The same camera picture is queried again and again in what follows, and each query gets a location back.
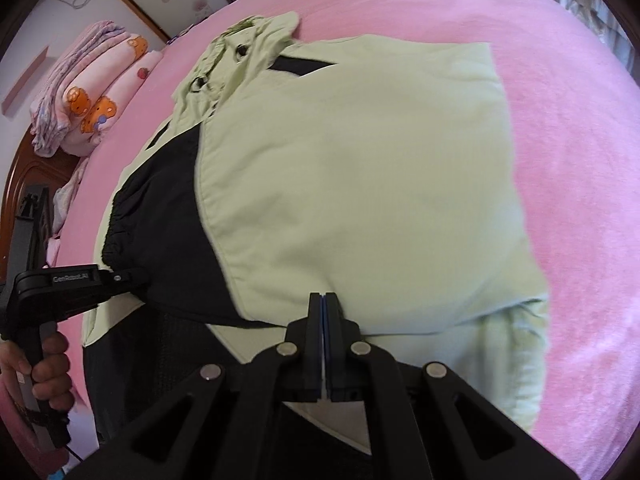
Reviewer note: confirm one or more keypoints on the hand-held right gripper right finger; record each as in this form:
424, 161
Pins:
334, 350

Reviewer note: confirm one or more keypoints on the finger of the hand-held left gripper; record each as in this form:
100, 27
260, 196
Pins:
122, 285

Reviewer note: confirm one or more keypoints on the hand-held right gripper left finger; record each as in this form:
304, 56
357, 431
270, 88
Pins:
315, 340

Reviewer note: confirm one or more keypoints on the green and black hooded jacket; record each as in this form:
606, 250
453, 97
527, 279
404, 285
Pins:
350, 160

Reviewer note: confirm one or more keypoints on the person's left hand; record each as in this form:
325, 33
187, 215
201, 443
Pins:
52, 375

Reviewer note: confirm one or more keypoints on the grey crumpled cloth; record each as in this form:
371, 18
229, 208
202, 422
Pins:
67, 200

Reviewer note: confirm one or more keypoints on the wooden headboard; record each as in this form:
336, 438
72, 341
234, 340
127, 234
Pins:
25, 170

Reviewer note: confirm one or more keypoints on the folded pink cartoon quilt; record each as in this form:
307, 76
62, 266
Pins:
95, 110

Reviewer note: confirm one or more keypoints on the folded pink striped blanket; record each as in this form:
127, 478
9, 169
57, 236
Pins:
75, 55

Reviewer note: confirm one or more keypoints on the pink bed sheet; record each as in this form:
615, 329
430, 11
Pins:
575, 160

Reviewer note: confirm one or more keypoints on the pink wall strip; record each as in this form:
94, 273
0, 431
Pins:
25, 82

